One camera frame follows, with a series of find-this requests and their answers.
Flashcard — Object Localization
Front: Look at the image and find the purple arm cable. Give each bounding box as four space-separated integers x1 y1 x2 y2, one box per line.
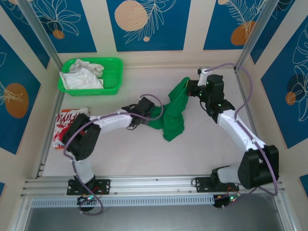
205 63 280 210
63 93 165 216

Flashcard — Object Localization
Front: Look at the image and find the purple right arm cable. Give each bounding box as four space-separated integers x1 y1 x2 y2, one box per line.
205 63 280 210

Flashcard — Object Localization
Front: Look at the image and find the aluminium frame post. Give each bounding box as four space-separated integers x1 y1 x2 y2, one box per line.
234 0 282 73
17 0 64 71

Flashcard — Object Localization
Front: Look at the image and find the red and white printed t-shirt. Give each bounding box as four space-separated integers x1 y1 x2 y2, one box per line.
52 107 91 150

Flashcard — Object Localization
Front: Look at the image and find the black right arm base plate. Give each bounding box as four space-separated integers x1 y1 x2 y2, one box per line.
193 176 239 193

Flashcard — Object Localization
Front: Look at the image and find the green plastic basket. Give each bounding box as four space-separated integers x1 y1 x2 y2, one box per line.
57 57 124 97

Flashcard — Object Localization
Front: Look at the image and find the green t-shirt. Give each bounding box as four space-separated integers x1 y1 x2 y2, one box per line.
147 77 191 142

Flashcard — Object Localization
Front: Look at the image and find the grey slotted cable duct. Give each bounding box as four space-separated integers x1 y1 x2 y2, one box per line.
30 195 215 208

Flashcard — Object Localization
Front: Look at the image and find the aluminium frame rail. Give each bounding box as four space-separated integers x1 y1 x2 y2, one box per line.
20 175 286 197

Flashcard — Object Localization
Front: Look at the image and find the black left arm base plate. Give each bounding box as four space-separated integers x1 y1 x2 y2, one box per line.
66 178 112 196

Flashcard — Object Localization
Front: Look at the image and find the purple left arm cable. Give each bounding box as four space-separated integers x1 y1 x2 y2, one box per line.
63 93 165 216

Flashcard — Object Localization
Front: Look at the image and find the crumpled white t-shirt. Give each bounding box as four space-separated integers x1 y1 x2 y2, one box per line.
59 68 104 90
68 58 105 78

